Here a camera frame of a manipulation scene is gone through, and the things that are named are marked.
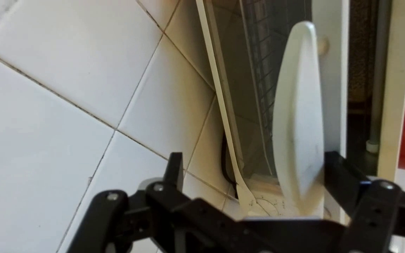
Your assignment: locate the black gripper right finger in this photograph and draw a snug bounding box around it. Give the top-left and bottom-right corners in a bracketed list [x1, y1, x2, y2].
[325, 151, 405, 253]

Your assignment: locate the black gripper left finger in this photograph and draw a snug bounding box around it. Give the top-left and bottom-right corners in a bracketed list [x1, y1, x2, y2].
[68, 152, 242, 253]

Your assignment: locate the metal oven rack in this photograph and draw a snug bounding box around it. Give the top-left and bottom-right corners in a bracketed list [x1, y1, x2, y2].
[242, 0, 291, 181]

